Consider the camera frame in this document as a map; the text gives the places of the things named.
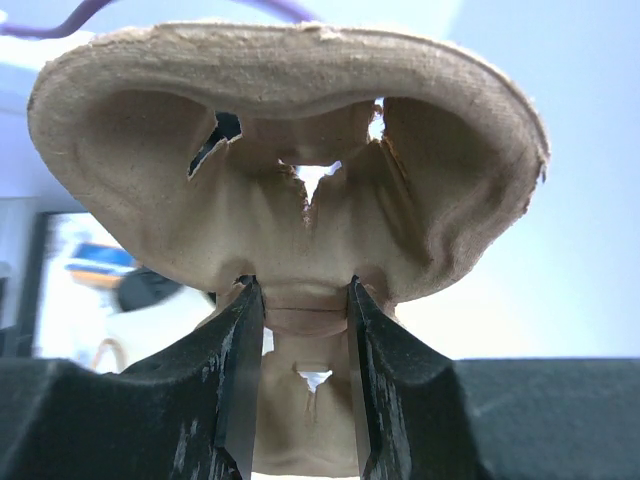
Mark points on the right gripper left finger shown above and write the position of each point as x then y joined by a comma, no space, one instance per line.
186,412

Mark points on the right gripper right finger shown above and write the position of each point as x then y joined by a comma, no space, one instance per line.
420,415

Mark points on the white paper cup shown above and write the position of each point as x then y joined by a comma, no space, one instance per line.
145,332

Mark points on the black coffee cup lid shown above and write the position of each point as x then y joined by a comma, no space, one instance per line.
143,288

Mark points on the brown cardboard cup carrier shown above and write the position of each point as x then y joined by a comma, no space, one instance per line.
302,155

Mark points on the brown paper bag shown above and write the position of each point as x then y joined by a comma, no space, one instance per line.
110,353

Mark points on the blue orange packet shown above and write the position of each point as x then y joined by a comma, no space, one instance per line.
104,260

